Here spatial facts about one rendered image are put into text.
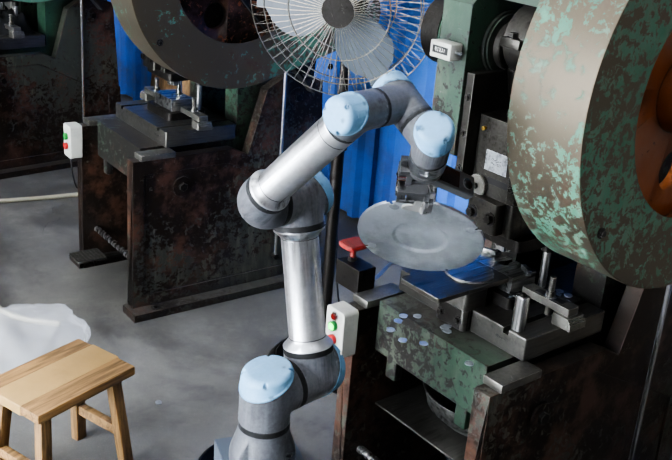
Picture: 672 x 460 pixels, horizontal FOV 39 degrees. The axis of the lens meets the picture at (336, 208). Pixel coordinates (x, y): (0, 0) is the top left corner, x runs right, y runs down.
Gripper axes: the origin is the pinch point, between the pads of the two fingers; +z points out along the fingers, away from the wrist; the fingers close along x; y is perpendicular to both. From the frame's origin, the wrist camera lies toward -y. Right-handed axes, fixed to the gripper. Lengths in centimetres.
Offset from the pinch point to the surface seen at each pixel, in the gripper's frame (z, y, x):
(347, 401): 71, 12, 27
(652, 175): -8.5, -46.9, -7.7
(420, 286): 28.7, -2.4, 7.9
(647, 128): -18.7, -42.8, -13.0
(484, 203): 22.8, -16.5, -12.6
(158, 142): 133, 89, -79
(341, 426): 78, 13, 33
